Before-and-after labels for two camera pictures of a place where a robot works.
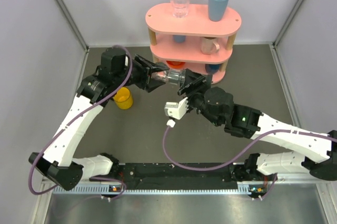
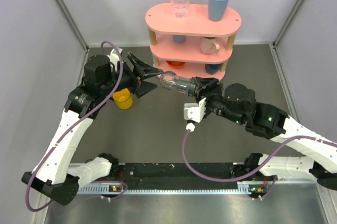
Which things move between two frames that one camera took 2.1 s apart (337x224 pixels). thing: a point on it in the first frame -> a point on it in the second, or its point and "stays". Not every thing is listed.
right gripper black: x=194 y=83 -> x=210 y=85
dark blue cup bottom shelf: x=211 y=69 stays
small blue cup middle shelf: x=179 y=39 stays
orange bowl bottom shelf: x=175 y=64 stays
